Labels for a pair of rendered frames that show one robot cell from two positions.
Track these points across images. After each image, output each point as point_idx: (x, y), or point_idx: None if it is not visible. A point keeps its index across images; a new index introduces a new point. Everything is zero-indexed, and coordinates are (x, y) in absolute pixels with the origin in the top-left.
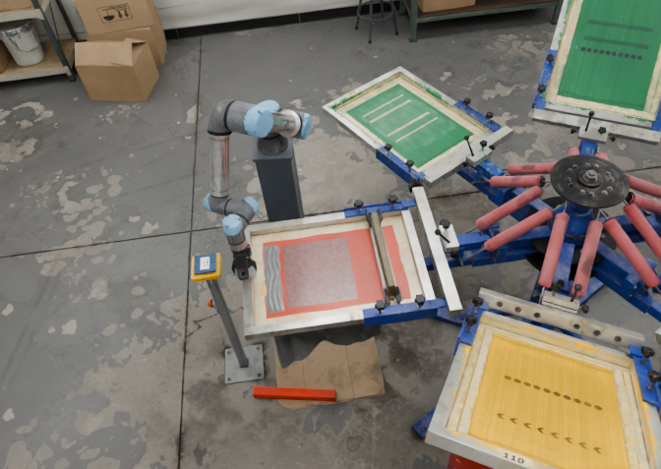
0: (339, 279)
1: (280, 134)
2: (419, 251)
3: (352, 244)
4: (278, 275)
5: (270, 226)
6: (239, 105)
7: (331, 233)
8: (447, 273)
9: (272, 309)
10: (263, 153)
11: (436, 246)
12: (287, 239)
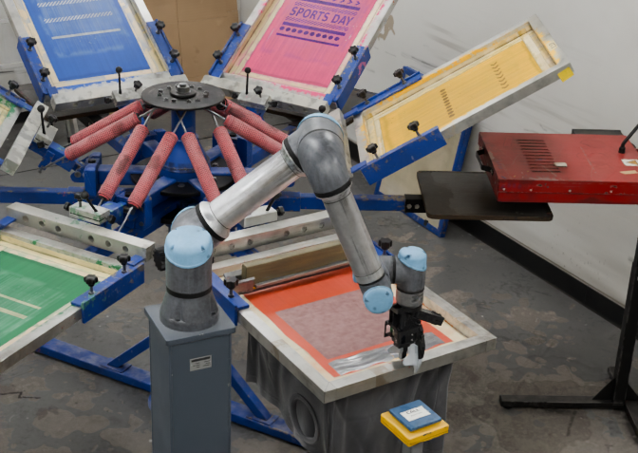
0: (350, 303)
1: (227, 236)
2: (272, 250)
3: (285, 305)
4: (382, 348)
5: (307, 366)
6: (321, 123)
7: (275, 324)
8: (308, 217)
9: (436, 338)
10: (217, 317)
11: (270, 226)
12: (311, 357)
